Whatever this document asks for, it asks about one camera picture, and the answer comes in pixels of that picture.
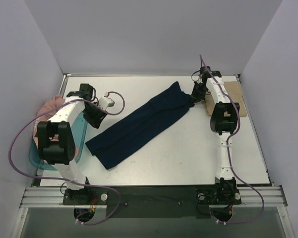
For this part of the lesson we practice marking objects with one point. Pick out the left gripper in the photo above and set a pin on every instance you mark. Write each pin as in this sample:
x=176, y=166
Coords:
x=95, y=118

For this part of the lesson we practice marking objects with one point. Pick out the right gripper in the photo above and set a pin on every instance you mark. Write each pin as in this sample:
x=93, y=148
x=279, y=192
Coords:
x=197, y=91

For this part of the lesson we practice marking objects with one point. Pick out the navy blue t-shirt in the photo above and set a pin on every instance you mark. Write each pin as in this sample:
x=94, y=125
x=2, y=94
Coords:
x=130, y=134

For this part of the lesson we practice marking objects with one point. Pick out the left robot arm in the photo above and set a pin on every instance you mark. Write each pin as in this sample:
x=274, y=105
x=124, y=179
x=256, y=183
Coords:
x=75, y=180

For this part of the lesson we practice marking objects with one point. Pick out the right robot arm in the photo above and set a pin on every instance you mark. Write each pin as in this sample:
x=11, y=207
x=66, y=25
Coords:
x=223, y=122

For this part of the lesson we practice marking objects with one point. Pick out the teal plastic basket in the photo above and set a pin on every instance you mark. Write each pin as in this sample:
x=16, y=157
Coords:
x=79, y=128

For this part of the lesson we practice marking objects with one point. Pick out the folded tan t-shirt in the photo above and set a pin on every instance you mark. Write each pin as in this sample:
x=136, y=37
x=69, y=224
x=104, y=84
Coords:
x=234, y=91

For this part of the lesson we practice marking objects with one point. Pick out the pink graphic t-shirt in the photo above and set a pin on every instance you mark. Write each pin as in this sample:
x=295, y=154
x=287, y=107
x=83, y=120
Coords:
x=47, y=109

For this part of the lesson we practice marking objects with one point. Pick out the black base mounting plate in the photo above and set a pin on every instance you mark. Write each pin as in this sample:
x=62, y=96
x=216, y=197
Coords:
x=154, y=201

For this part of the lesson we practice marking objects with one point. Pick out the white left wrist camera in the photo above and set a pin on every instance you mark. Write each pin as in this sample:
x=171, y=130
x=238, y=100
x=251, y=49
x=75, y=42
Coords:
x=106, y=102

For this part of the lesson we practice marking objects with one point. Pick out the aluminium front rail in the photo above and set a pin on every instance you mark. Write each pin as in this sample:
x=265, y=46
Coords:
x=51, y=197

